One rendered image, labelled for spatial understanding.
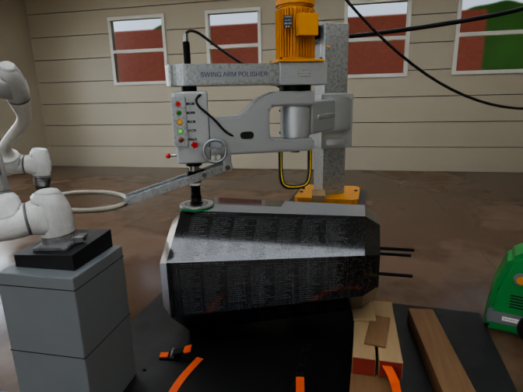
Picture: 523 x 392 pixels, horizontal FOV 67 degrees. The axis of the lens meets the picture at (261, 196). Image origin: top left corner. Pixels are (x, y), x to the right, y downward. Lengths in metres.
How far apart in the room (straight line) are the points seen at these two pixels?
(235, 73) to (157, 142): 7.21
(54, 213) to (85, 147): 8.50
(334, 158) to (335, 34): 0.90
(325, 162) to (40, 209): 2.00
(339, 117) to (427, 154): 5.79
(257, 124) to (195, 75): 0.45
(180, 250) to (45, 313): 0.77
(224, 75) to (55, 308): 1.48
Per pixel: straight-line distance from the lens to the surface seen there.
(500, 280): 3.03
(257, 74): 2.41
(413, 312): 2.92
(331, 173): 3.14
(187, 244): 2.39
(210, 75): 2.37
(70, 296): 1.97
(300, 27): 2.44
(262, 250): 2.26
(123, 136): 9.90
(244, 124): 2.41
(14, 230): 2.06
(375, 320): 2.51
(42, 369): 2.29
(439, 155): 8.76
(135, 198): 2.49
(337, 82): 3.10
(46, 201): 2.02
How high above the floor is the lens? 1.54
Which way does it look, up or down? 14 degrees down
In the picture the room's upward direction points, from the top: 1 degrees counter-clockwise
